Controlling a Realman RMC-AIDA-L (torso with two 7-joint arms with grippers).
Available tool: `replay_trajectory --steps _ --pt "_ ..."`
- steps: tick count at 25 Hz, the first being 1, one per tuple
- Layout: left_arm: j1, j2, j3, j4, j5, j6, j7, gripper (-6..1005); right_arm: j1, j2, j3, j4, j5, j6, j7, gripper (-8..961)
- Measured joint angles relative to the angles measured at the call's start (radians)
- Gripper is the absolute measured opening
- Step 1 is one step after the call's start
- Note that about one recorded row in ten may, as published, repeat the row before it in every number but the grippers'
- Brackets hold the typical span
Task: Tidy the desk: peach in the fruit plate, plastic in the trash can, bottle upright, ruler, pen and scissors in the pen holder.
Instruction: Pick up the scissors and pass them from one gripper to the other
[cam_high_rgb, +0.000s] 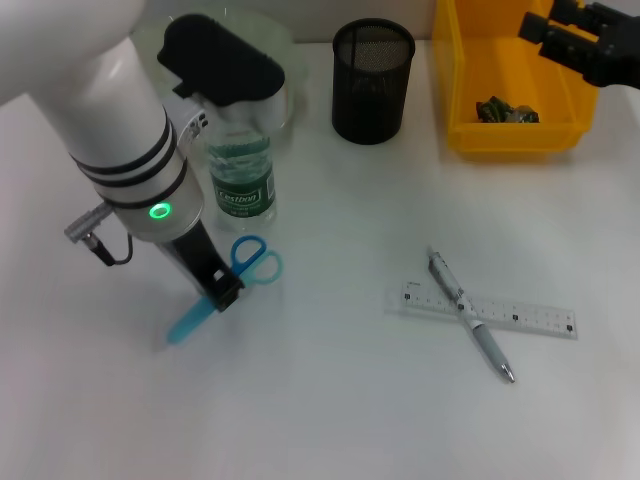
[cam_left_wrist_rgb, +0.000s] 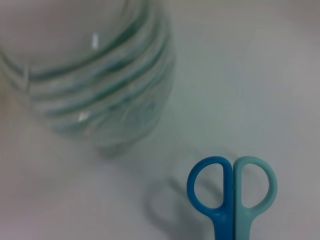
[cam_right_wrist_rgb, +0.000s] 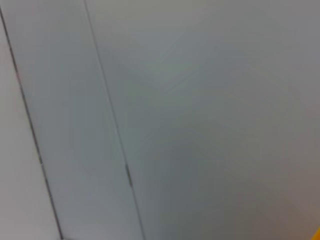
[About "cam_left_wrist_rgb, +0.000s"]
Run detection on clear green-label water bottle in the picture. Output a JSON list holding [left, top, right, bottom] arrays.
[[0, 0, 177, 157]]

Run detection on blue scissors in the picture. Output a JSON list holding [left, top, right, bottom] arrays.
[[186, 155, 279, 240]]

